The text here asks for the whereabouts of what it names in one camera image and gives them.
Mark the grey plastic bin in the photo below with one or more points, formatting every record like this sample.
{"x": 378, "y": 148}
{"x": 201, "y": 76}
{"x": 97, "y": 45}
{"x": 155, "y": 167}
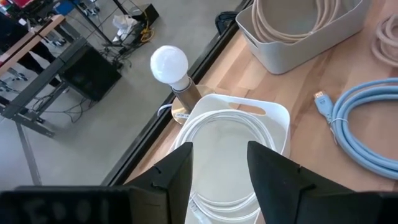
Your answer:
{"x": 295, "y": 56}

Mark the wooden desk grey legs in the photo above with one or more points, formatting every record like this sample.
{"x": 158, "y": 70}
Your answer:
{"x": 40, "y": 81}

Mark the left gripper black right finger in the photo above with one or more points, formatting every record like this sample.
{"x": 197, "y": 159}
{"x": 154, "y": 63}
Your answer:
{"x": 273, "y": 180}

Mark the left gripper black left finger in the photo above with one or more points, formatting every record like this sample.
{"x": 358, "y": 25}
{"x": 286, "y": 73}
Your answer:
{"x": 174, "y": 180}

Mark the white plastic bag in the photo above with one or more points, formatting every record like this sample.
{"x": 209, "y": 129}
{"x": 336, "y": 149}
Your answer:
{"x": 124, "y": 26}

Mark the small black box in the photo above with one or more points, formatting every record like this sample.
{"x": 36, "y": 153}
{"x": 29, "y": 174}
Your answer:
{"x": 146, "y": 14}

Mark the person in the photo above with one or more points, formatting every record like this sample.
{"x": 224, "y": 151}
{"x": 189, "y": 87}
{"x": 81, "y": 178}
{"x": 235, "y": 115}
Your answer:
{"x": 15, "y": 37}

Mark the bare bulb lamp brass base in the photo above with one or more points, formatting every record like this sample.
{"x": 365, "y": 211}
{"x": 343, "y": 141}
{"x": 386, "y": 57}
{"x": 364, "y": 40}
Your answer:
{"x": 169, "y": 65}

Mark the white plastic bin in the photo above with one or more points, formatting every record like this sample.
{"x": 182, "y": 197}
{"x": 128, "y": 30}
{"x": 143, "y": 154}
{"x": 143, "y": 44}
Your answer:
{"x": 276, "y": 124}

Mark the black computer tower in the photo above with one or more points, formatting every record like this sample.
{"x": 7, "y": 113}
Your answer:
{"x": 90, "y": 73}

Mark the black aluminium table frame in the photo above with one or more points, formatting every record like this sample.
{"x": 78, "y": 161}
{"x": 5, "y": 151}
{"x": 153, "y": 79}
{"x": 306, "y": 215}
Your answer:
{"x": 149, "y": 130}

